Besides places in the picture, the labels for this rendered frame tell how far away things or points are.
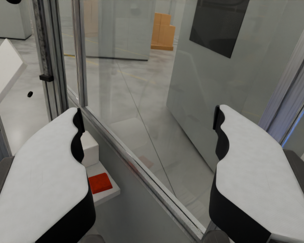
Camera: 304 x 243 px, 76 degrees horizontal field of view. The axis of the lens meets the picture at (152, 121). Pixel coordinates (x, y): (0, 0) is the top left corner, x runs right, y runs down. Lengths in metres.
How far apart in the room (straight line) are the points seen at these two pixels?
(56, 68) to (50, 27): 0.16
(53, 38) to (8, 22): 6.76
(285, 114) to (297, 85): 0.04
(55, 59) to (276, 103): 0.81
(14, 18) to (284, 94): 7.50
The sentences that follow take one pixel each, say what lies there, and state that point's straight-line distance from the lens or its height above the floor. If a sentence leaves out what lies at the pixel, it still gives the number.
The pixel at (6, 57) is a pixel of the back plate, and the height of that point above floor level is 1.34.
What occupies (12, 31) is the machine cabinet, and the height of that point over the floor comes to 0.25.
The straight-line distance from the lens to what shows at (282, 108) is 0.36.
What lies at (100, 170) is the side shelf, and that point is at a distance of 0.91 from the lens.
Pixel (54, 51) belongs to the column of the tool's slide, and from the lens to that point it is 0.92.
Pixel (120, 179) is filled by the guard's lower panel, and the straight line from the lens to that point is 0.90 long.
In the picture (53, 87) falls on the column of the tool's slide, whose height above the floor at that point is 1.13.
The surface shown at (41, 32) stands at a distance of 0.92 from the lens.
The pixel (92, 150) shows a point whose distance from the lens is 0.87.
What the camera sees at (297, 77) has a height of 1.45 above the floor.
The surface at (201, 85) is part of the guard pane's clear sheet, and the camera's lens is 0.44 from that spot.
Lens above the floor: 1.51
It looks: 31 degrees down
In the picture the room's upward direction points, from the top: 9 degrees clockwise
